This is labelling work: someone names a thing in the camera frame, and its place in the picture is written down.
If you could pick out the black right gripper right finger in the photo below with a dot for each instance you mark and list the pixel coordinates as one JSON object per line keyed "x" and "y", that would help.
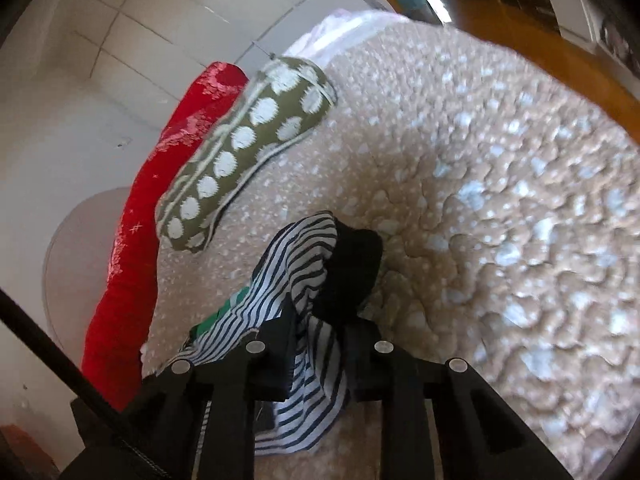
{"x": 442, "y": 420}

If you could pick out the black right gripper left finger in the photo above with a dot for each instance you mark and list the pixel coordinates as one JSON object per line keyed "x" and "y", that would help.
{"x": 196, "y": 421}

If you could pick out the black and white striped pants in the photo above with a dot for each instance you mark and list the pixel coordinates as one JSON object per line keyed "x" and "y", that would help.
{"x": 292, "y": 269}

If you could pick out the long red bolster pillow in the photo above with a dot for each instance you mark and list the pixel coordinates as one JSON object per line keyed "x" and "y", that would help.
{"x": 120, "y": 324}

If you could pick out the black folded garment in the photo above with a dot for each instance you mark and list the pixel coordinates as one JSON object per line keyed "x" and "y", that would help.
{"x": 351, "y": 273}

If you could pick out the beige dotted quilt bedspread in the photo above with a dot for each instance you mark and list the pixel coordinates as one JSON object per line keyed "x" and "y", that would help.
{"x": 509, "y": 211}

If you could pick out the olive white dotted pillow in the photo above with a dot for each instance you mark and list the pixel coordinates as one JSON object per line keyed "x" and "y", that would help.
{"x": 283, "y": 102}

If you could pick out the white bed sheet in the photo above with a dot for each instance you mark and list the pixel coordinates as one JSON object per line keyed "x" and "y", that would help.
{"x": 339, "y": 32}

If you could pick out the white shelf unit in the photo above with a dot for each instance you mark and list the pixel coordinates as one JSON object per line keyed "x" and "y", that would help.
{"x": 586, "y": 24}

